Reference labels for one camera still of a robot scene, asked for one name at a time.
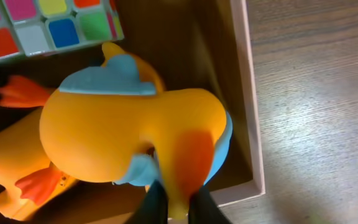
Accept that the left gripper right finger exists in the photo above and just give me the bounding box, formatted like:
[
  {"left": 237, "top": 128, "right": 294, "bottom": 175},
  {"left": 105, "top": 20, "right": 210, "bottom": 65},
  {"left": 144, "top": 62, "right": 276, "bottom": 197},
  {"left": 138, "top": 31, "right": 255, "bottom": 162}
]
[{"left": 188, "top": 186, "right": 231, "bottom": 224}]

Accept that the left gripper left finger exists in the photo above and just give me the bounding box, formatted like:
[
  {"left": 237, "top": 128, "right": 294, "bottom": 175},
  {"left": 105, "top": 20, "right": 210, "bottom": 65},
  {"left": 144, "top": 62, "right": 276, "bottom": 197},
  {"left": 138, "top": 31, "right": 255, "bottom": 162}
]
[{"left": 131, "top": 180, "right": 168, "bottom": 224}]

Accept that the orange blue duck toy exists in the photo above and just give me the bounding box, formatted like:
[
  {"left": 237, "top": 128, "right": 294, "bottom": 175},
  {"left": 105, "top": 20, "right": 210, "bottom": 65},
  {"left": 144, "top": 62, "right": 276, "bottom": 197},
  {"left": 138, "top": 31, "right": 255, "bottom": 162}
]
[{"left": 0, "top": 42, "right": 233, "bottom": 218}]

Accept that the yellow rubber duck toy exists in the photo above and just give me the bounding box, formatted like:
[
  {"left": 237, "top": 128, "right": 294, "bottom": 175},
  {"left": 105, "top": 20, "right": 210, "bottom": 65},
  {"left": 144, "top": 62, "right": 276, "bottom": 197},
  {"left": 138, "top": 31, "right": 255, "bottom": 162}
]
[{"left": 0, "top": 109, "right": 78, "bottom": 221}]

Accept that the Rubik's cube one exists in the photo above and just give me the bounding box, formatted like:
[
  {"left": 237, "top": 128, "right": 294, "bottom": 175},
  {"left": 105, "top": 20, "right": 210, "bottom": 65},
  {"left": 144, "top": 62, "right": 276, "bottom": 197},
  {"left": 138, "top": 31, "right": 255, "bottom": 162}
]
[{"left": 0, "top": 0, "right": 124, "bottom": 63}]

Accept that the white cardboard box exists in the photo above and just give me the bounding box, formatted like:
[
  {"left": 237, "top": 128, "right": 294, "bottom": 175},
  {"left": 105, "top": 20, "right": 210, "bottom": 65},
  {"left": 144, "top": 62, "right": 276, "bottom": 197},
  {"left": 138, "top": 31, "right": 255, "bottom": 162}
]
[{"left": 0, "top": 1, "right": 265, "bottom": 223}]

